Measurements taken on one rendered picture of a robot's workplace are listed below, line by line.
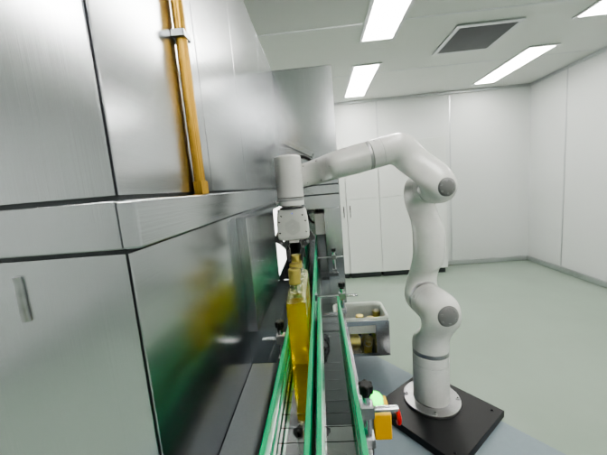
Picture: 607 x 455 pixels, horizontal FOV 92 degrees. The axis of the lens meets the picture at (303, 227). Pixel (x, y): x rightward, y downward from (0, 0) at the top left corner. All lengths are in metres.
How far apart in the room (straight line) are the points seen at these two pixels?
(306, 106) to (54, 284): 1.76
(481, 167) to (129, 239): 5.67
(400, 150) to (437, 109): 4.70
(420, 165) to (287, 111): 1.24
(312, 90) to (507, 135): 4.48
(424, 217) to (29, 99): 0.95
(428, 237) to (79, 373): 0.89
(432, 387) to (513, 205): 5.16
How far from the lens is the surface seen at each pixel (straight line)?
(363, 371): 1.45
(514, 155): 6.11
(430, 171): 0.95
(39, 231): 0.48
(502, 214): 6.06
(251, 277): 0.88
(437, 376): 1.19
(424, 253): 1.03
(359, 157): 0.93
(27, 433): 0.63
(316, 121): 2.01
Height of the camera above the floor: 1.56
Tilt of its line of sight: 8 degrees down
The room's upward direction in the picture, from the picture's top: 5 degrees counter-clockwise
